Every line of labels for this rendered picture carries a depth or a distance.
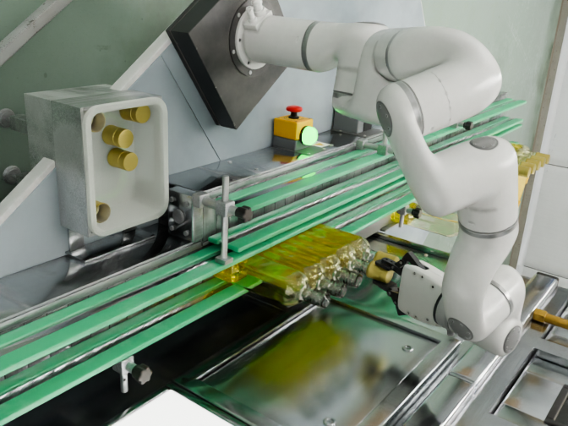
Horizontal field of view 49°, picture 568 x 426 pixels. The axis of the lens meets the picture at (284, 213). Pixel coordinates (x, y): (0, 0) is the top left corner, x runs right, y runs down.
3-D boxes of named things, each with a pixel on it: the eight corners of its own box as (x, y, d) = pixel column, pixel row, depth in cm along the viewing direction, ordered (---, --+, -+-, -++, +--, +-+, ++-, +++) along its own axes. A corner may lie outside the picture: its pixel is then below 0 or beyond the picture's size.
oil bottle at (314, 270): (227, 267, 129) (312, 301, 117) (228, 243, 127) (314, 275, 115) (245, 259, 133) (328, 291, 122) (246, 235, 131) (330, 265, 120)
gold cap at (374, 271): (364, 280, 124) (384, 286, 122) (367, 264, 123) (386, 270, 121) (374, 274, 127) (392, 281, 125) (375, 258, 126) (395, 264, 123)
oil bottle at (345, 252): (263, 249, 138) (345, 280, 126) (264, 226, 136) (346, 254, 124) (278, 243, 142) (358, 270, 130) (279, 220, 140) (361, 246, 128)
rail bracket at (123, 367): (84, 377, 105) (137, 411, 98) (82, 342, 102) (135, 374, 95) (103, 367, 108) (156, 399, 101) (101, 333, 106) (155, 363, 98)
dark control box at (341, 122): (331, 128, 173) (357, 133, 168) (333, 100, 170) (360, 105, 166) (346, 124, 179) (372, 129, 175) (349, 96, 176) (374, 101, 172)
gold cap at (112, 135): (101, 126, 107) (117, 130, 105) (117, 122, 110) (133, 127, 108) (101, 145, 109) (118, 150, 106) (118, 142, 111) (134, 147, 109)
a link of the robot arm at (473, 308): (480, 191, 95) (486, 287, 108) (426, 236, 90) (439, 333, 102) (530, 209, 89) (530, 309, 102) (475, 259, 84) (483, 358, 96)
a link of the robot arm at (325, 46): (334, 20, 122) (407, 29, 113) (322, 87, 125) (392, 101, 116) (307, 11, 114) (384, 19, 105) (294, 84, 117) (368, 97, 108)
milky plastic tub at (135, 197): (61, 227, 108) (92, 241, 103) (51, 99, 100) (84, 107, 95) (139, 203, 121) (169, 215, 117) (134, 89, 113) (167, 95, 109)
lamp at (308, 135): (298, 145, 149) (308, 148, 147) (299, 127, 147) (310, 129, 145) (308, 142, 152) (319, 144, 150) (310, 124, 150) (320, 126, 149)
